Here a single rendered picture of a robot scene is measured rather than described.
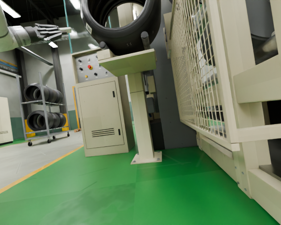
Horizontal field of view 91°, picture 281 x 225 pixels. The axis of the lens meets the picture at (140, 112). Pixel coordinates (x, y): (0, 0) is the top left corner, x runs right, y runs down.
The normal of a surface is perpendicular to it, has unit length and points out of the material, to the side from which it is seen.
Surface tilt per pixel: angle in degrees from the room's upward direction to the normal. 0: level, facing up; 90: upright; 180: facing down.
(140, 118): 90
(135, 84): 90
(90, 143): 90
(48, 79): 90
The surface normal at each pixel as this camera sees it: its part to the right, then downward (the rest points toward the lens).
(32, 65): 0.00, -0.01
